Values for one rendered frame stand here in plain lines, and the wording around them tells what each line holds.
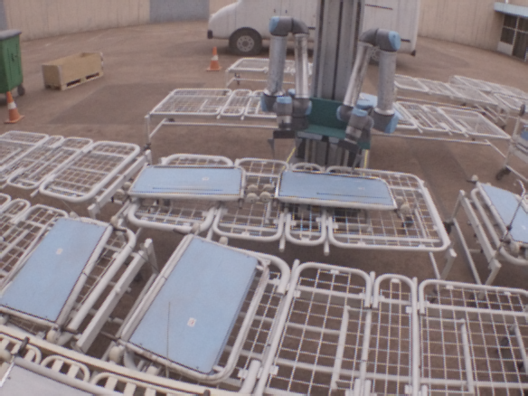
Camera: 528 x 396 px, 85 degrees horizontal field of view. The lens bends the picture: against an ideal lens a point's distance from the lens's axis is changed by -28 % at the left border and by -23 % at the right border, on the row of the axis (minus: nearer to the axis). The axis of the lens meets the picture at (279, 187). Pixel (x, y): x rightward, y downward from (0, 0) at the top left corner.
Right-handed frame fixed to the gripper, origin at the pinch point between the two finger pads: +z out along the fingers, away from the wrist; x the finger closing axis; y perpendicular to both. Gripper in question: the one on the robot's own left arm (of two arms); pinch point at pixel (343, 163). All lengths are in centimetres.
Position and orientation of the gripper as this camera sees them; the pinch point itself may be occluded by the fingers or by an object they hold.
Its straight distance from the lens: 217.7
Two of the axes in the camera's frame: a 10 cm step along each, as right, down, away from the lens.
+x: 8.9, 3.6, -2.7
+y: -3.2, 0.9, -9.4
